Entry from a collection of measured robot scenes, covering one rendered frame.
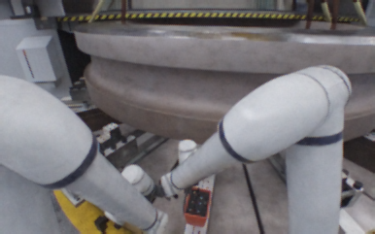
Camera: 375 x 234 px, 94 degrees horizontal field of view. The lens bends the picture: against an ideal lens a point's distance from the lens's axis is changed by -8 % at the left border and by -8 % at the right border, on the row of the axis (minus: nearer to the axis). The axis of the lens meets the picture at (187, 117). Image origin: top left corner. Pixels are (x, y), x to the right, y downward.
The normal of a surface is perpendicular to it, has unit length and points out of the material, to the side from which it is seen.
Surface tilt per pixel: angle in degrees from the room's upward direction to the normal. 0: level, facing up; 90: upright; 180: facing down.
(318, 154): 80
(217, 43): 90
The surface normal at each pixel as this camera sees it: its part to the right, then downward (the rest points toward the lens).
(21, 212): 0.76, 0.28
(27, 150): 0.41, 0.32
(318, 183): -0.41, 0.29
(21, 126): 0.54, -0.11
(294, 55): -0.03, 0.49
